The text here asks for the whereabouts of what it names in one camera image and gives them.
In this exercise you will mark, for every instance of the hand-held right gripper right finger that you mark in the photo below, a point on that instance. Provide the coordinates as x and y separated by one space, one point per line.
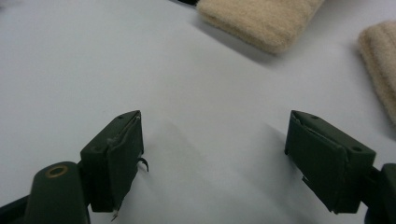
327 161

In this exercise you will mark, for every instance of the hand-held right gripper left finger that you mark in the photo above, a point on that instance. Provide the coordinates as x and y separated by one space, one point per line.
115 161

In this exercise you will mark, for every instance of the cream fleece glove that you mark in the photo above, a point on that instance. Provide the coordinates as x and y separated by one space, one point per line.
381 62
261 21

